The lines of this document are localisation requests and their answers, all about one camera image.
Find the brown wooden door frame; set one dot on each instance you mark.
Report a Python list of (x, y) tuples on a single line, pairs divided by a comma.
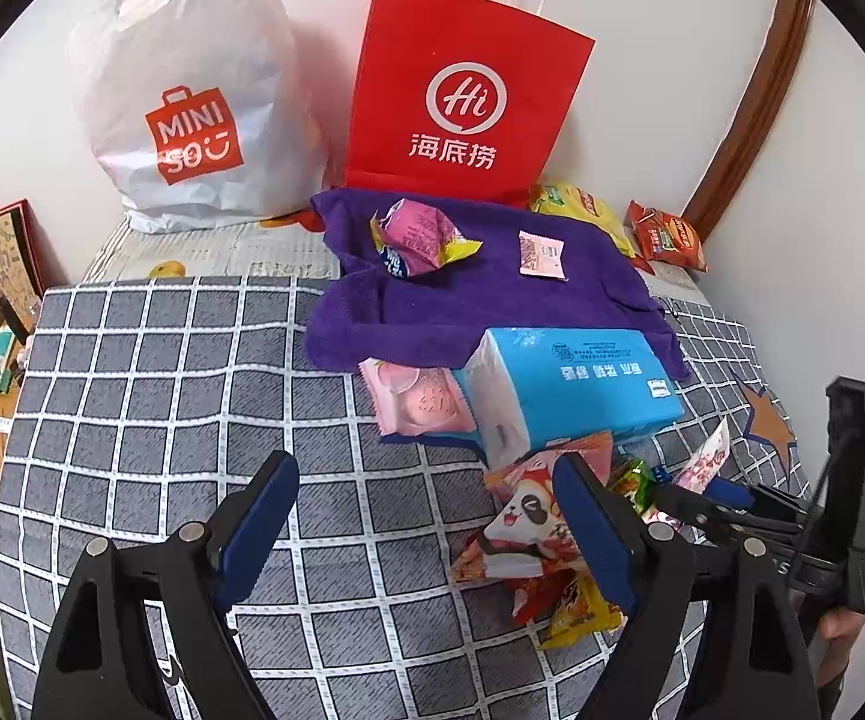
[(754, 118)]

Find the pink yellow snack packet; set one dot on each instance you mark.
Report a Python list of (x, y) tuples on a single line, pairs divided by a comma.
[(413, 239)]

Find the red Haidilao paper bag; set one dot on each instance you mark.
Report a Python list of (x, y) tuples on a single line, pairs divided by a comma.
[(460, 98)]

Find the orange chips bag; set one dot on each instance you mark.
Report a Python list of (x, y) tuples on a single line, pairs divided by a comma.
[(665, 238)]

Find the purple towel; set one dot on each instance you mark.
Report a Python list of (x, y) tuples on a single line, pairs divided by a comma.
[(438, 320)]

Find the white Miniso plastic bag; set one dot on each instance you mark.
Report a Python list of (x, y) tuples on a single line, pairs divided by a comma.
[(195, 111)]

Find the green snack packet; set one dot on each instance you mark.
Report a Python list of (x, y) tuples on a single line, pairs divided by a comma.
[(633, 481)]

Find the grey checked bed cover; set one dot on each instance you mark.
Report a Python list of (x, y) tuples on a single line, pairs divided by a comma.
[(147, 402)]

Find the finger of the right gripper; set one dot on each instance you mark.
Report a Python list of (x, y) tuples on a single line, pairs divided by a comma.
[(730, 494), (719, 525)]

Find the panda print snack packet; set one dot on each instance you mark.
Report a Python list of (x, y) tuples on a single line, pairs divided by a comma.
[(528, 537)]

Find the yellow chips bag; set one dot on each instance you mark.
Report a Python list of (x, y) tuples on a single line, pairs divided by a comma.
[(574, 203)]

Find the pink peach snack packet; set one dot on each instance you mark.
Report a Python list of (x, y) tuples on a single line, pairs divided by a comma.
[(418, 403)]

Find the right hand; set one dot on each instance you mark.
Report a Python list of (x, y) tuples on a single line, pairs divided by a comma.
[(838, 630)]

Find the blue tissue pack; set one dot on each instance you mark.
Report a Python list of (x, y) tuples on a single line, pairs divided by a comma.
[(534, 388)]

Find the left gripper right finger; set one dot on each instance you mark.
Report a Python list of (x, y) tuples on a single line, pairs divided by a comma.
[(751, 661)]

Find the white red lychee packet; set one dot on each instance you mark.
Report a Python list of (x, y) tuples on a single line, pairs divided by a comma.
[(695, 475)]

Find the small pink sachet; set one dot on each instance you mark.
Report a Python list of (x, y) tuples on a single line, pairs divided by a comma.
[(541, 257)]

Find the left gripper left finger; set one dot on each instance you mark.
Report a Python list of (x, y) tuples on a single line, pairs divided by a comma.
[(99, 661)]

